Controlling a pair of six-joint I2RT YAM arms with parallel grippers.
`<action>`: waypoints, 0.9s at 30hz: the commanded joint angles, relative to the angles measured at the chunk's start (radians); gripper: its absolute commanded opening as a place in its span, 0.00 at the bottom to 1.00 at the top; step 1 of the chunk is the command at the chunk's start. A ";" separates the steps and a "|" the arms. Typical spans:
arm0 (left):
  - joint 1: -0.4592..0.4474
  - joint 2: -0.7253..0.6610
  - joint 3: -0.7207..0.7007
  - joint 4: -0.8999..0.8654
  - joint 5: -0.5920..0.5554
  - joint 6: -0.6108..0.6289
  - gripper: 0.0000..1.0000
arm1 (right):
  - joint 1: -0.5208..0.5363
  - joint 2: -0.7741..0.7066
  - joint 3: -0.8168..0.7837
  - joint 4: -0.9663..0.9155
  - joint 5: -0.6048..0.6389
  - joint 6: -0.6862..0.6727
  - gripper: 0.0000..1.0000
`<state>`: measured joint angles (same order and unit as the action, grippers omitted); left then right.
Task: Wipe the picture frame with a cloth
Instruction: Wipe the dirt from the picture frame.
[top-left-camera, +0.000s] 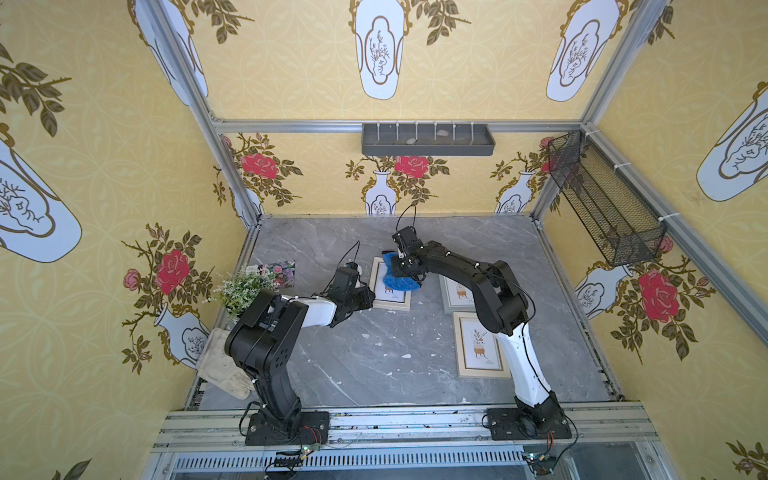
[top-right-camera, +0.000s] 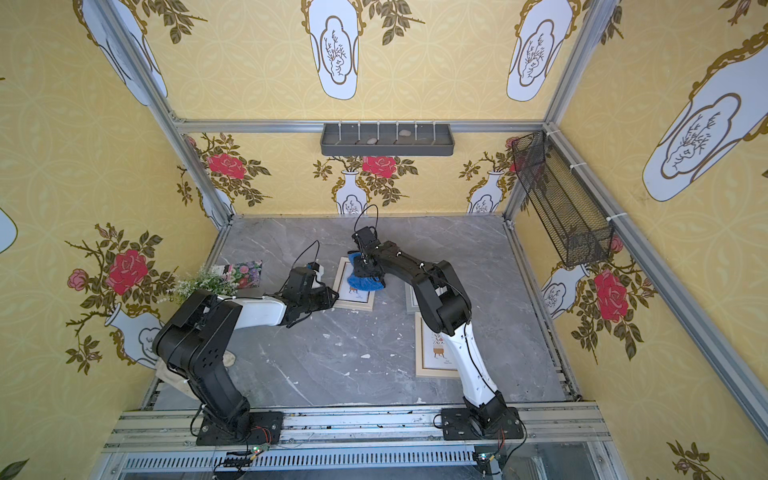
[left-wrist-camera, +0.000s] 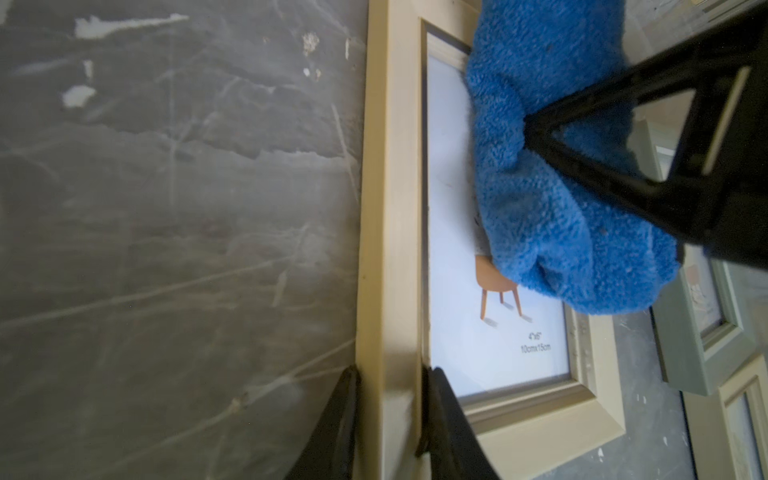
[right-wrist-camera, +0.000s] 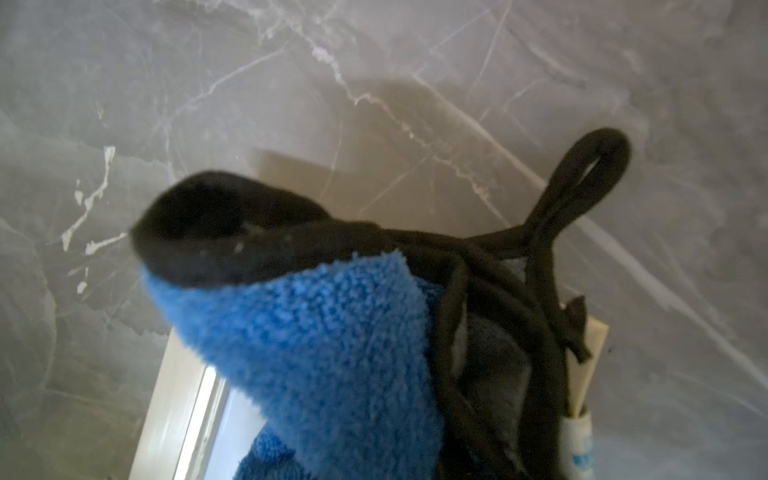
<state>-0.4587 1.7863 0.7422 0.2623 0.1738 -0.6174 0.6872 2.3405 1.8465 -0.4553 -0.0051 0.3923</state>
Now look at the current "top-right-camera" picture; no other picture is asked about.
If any blue microfiber cloth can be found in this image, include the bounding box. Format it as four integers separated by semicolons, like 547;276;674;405
347;252;386;292

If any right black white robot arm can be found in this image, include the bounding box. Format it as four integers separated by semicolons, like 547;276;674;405
352;227;507;436

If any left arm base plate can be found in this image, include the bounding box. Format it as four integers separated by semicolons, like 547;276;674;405
196;411;284;446

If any grey-green picture frame middle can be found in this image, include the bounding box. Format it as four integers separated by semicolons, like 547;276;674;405
405;284;420;314

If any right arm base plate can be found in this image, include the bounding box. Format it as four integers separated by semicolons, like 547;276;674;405
439;407;525;441

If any beige picture frame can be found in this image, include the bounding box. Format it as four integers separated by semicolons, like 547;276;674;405
414;312;459;379
333;257;375;311

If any floral patterned box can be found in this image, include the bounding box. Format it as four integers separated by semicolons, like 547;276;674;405
211;260;263;289

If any black wire mesh basket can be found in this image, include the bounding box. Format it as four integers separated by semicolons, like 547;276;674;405
509;131;614;267

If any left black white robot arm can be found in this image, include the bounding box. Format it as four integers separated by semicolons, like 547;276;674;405
153;262;339;438

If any potted green plant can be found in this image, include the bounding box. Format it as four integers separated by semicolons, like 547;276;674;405
168;269;237;304

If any grey wall shelf tray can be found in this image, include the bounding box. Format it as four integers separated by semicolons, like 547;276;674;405
320;121;455;157

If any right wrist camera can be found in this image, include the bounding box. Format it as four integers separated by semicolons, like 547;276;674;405
352;226;381;253

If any beige work glove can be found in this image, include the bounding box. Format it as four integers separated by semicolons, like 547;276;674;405
155;350;236;399

